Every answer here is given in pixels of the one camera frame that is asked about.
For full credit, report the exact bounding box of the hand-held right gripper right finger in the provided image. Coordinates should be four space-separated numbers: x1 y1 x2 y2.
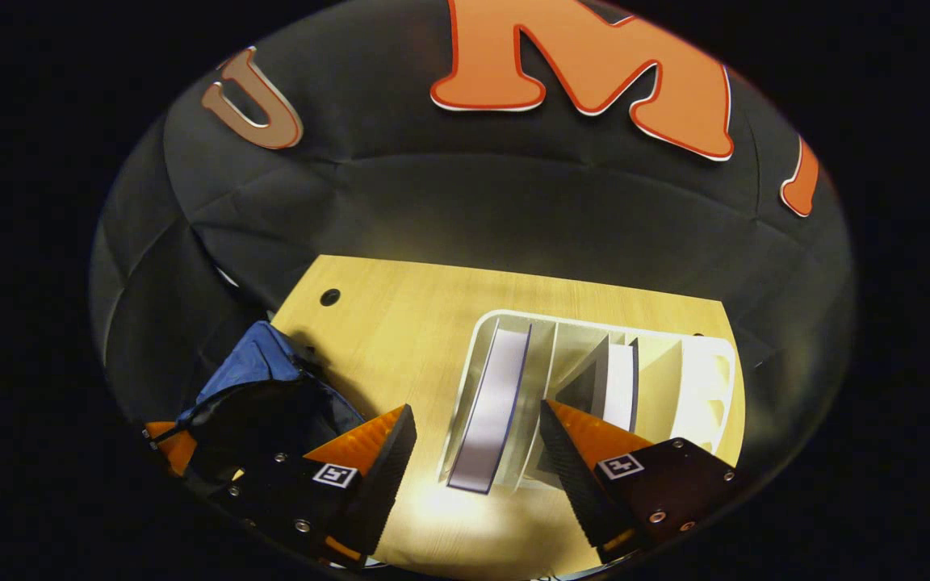
539 399 739 566

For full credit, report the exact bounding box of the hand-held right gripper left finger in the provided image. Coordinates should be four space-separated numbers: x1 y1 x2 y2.
205 403 418 568

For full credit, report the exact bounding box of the white portrait cover book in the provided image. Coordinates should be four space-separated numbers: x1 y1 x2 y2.
546 335 641 435

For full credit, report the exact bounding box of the blue schoolbag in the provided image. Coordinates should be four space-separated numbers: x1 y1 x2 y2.
177 320 369 497

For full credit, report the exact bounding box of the white bookshelf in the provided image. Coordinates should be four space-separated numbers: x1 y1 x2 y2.
439 309 739 495

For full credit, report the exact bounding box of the black backdrop cloth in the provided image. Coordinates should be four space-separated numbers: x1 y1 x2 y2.
90 0 853 485

